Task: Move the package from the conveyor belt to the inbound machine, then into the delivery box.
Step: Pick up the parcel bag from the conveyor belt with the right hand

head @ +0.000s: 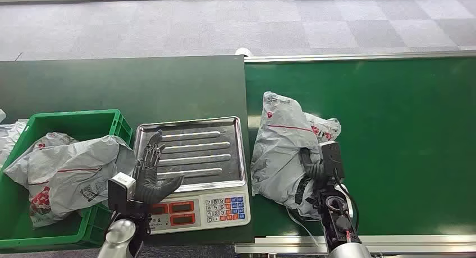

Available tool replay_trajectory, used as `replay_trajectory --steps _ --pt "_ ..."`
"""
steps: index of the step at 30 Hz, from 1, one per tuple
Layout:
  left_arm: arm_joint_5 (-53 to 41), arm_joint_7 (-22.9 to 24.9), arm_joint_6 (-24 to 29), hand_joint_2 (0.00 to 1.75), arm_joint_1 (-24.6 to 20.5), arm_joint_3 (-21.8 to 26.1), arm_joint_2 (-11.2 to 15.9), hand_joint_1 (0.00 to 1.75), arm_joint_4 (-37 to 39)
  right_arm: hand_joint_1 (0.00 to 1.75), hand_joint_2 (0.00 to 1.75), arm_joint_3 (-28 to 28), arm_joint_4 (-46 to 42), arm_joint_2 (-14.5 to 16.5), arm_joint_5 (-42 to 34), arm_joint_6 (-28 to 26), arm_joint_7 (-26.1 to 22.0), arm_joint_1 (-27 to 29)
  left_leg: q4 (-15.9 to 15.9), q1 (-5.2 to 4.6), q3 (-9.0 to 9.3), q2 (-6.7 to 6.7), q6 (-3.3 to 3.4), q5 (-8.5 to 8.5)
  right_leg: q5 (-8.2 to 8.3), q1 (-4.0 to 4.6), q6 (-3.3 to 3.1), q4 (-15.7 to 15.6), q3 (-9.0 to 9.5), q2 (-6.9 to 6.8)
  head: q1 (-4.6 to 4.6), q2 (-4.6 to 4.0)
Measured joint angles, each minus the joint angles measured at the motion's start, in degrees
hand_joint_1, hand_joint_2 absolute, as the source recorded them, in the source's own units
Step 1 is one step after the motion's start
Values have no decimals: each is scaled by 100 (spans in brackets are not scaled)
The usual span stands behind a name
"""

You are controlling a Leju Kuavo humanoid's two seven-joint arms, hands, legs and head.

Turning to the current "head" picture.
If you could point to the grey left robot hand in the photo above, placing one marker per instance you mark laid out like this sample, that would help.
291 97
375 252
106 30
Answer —
147 185

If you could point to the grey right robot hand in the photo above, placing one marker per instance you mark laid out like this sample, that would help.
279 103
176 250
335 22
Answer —
314 171

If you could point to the grey mailer bag black print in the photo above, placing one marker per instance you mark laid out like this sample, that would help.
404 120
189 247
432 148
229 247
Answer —
277 148

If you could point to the green conveyor belt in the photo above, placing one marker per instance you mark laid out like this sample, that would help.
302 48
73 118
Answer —
401 137

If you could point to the electronic weighing scale steel tray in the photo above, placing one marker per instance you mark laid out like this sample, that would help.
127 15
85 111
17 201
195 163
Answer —
201 152

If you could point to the grey mailer bag red print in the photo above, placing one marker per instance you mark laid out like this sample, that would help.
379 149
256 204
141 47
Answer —
70 167

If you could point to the green plastic crate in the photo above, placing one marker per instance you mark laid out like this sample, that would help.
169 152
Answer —
74 120

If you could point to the white round roller end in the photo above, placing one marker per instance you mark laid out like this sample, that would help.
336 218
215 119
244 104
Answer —
243 52

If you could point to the grey plastic bag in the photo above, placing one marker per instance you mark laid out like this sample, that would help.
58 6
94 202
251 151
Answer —
9 137

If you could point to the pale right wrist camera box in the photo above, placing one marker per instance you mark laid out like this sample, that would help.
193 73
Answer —
331 158

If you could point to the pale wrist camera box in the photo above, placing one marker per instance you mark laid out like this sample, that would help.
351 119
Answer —
119 191
331 158

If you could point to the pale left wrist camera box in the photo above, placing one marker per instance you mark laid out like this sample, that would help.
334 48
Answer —
119 191

